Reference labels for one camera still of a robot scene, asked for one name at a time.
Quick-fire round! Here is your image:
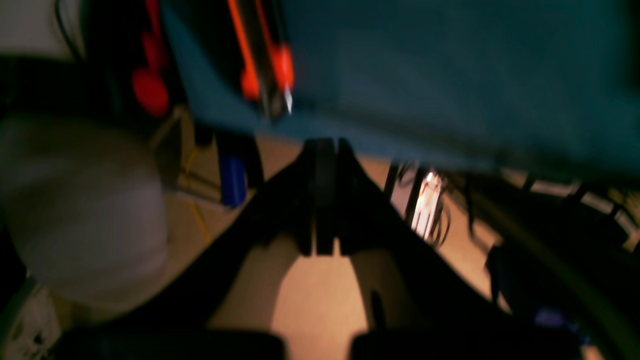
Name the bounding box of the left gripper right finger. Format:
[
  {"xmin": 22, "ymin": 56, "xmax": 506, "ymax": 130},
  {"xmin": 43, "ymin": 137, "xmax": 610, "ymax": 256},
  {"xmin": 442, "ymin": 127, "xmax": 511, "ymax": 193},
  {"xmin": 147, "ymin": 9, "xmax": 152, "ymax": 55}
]
[{"xmin": 334, "ymin": 138, "xmax": 582, "ymax": 360}]

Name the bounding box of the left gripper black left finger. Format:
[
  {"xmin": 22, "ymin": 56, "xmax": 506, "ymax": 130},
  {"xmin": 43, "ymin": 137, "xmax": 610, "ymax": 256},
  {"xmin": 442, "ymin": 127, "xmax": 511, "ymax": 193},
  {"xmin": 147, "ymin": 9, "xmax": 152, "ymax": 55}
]
[{"xmin": 55, "ymin": 140, "xmax": 319, "ymax": 360}]

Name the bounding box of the blue black clamp top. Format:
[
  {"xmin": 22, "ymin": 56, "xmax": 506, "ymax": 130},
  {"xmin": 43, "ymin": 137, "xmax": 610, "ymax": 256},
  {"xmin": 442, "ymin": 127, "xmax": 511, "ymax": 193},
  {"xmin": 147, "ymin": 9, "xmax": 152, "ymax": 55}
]
[{"xmin": 215, "ymin": 131, "xmax": 265, "ymax": 208}]

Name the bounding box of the small orange black tool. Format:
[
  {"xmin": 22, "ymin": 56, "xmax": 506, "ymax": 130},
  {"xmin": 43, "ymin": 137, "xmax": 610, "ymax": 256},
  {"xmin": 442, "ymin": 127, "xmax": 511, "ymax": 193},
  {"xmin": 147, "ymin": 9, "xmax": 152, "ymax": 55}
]
[{"xmin": 131, "ymin": 0, "xmax": 171, "ymax": 117}]

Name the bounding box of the teal table cloth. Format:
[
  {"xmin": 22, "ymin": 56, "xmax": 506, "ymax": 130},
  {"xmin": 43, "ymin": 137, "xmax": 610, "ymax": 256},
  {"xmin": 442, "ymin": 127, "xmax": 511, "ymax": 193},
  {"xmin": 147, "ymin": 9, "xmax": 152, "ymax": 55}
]
[{"xmin": 161, "ymin": 0, "xmax": 639, "ymax": 179}]

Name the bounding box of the orange black utility knife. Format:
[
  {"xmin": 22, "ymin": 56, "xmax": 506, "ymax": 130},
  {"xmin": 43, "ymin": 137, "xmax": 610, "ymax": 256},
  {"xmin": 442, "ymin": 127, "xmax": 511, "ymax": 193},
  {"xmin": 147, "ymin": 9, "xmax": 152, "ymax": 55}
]
[{"xmin": 226, "ymin": 0, "xmax": 295, "ymax": 120}]

